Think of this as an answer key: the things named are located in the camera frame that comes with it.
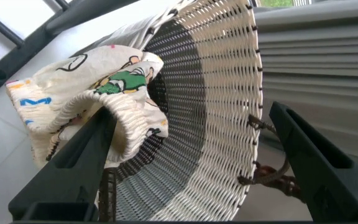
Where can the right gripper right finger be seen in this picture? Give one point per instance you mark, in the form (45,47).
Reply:
(325,174)

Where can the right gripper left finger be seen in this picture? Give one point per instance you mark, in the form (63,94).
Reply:
(67,174)

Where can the cream printed garment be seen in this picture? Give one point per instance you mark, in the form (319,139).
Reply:
(73,77)

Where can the black clothes rack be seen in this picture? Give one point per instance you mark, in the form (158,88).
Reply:
(11,65)

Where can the white laundry basket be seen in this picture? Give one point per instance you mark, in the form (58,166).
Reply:
(228,93)

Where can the beige curtain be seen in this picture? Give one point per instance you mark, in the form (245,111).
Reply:
(322,62)

